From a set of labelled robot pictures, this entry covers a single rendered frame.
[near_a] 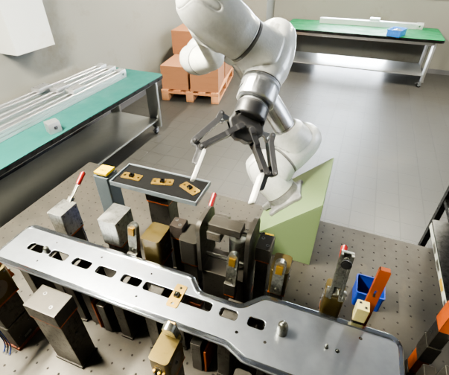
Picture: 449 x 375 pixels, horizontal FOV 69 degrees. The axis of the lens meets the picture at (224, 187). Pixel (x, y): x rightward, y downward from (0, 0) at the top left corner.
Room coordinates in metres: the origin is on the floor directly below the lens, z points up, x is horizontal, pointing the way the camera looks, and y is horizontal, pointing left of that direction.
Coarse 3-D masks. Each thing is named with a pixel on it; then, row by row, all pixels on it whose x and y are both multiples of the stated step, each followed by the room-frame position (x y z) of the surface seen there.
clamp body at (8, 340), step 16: (0, 272) 0.67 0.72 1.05; (0, 288) 0.64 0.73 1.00; (16, 288) 0.68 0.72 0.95; (0, 304) 0.62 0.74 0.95; (16, 304) 0.66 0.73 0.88; (0, 320) 0.60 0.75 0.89; (16, 320) 0.63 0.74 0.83; (32, 320) 0.67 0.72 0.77; (0, 336) 0.60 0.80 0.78; (16, 336) 0.61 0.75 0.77; (32, 336) 0.64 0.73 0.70
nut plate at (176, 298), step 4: (176, 284) 0.66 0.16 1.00; (180, 284) 0.66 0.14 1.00; (176, 288) 0.64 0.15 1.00; (184, 288) 0.64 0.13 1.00; (172, 292) 0.63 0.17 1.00; (180, 292) 0.63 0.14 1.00; (184, 292) 0.63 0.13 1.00; (172, 296) 0.61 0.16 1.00; (176, 296) 0.61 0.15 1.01; (180, 296) 0.61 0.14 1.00; (168, 300) 0.60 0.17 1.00; (172, 300) 0.60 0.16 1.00; (176, 300) 0.60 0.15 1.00; (180, 300) 0.60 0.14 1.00; (168, 304) 0.58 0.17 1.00; (172, 304) 0.58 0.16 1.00; (176, 304) 0.58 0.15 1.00
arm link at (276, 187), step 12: (252, 156) 1.30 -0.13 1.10; (264, 156) 1.26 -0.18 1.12; (276, 156) 1.26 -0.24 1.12; (252, 168) 1.23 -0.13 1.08; (288, 168) 1.24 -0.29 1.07; (252, 180) 1.23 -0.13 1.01; (276, 180) 1.20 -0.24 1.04; (288, 180) 1.22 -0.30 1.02; (264, 192) 1.19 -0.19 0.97; (276, 192) 1.18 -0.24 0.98
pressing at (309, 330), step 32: (0, 256) 0.78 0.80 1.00; (32, 256) 0.78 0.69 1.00; (96, 256) 0.78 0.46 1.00; (128, 256) 0.78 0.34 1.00; (96, 288) 0.65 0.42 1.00; (128, 288) 0.65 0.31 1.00; (192, 288) 0.65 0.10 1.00; (160, 320) 0.54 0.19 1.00; (192, 320) 0.53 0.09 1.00; (224, 320) 0.53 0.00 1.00; (288, 320) 0.53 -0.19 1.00; (320, 320) 0.53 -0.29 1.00; (256, 352) 0.44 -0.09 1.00; (288, 352) 0.44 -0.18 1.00; (320, 352) 0.44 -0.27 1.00; (352, 352) 0.44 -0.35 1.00; (384, 352) 0.44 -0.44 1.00
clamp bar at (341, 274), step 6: (342, 252) 0.61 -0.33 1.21; (348, 252) 0.61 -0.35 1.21; (342, 258) 0.60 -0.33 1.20; (348, 258) 0.59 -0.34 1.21; (342, 264) 0.57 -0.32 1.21; (348, 264) 0.57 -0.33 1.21; (336, 270) 0.59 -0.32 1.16; (342, 270) 0.60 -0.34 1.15; (348, 270) 0.58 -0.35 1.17; (336, 276) 0.59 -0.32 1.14; (342, 276) 0.59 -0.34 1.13; (336, 282) 0.59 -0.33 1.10; (342, 282) 0.59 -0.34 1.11; (330, 288) 0.60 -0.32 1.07; (342, 288) 0.57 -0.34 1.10; (330, 294) 0.58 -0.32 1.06; (342, 294) 0.57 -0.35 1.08
